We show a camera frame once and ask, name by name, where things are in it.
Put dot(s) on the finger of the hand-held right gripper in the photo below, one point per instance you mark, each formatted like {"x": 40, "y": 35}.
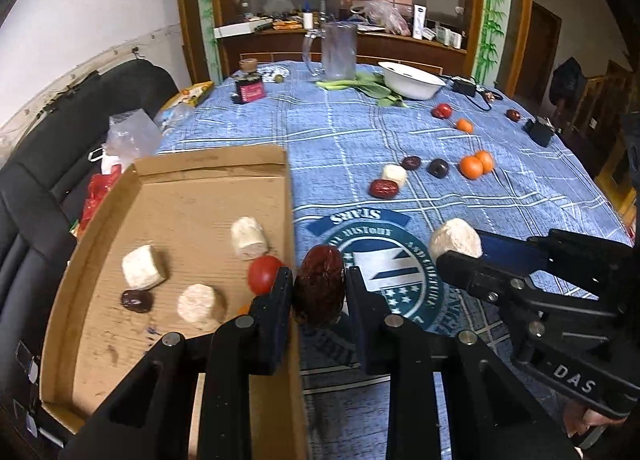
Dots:
{"x": 510, "y": 251}
{"x": 475, "y": 274}

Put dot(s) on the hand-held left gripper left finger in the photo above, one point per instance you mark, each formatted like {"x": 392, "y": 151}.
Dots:
{"x": 275, "y": 335}

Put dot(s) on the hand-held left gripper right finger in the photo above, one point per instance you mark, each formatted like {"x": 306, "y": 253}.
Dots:
{"x": 367, "y": 340}

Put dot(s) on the peeled sugarcane piece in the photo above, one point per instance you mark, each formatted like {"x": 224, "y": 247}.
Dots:
{"x": 249, "y": 238}
{"x": 201, "y": 302}
{"x": 455, "y": 242}
{"x": 144, "y": 267}
{"x": 395, "y": 174}

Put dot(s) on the red tomato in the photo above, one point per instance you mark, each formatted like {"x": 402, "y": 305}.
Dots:
{"x": 445, "y": 111}
{"x": 262, "y": 272}

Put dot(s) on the orange tangerine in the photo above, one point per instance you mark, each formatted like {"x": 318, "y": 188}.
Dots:
{"x": 464, "y": 126}
{"x": 471, "y": 167}
{"x": 487, "y": 159}

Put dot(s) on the dark purple plum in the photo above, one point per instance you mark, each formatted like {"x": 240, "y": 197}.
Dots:
{"x": 438, "y": 168}

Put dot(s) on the dark jujube date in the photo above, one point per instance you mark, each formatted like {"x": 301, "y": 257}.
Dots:
{"x": 136, "y": 301}

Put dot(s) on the shallow cardboard box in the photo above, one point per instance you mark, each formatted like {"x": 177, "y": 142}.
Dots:
{"x": 200, "y": 200}

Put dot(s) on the person's right hand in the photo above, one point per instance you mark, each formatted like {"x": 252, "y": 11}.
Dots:
{"x": 600, "y": 424}

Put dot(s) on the black small box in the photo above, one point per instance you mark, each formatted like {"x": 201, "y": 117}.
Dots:
{"x": 541, "y": 134}

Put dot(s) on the dark tool with brass fitting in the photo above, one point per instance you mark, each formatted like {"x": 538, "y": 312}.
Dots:
{"x": 492, "y": 96}

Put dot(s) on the wooden chair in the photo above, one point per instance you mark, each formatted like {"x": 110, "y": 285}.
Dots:
{"x": 600, "y": 110}

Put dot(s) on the black power adapter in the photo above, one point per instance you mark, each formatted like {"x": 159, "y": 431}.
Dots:
{"x": 464, "y": 87}

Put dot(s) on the dark bag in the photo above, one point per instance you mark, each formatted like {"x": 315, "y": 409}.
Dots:
{"x": 567, "y": 80}

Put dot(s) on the blue plaid tablecloth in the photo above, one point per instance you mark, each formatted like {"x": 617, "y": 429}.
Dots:
{"x": 350, "y": 140}

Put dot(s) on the white bowl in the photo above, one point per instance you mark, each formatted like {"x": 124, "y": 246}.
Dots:
{"x": 410, "y": 82}

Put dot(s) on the brown wooden door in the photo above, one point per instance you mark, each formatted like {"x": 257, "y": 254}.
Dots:
{"x": 537, "y": 55}

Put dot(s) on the green leafy vegetable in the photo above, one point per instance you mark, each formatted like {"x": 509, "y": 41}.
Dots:
{"x": 372, "y": 89}

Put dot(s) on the small white cartons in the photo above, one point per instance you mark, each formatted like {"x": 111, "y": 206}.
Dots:
{"x": 450, "y": 37}

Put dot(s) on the tall white carton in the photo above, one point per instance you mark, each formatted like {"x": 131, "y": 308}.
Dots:
{"x": 421, "y": 22}

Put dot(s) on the dark jar with pink label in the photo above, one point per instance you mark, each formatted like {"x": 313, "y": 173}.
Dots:
{"x": 248, "y": 90}

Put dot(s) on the clear plastic bag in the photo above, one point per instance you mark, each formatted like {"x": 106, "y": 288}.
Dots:
{"x": 131, "y": 132}

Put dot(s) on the yellow snack pack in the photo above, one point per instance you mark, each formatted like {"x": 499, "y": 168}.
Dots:
{"x": 192, "y": 92}

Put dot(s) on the clear plastic pitcher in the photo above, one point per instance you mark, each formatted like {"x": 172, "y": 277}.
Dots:
{"x": 337, "y": 52}

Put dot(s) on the plastic bag with red contents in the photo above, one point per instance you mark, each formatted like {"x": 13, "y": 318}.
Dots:
{"x": 382, "y": 15}

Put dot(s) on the black leather sofa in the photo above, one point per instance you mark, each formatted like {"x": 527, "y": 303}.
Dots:
{"x": 40, "y": 200}

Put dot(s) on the wooden counter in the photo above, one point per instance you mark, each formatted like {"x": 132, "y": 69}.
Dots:
{"x": 280, "y": 47}

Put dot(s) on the white cup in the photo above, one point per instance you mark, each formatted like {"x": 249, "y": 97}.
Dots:
{"x": 308, "y": 21}

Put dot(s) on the flat white box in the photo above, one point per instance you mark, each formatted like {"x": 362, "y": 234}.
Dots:
{"x": 240, "y": 29}

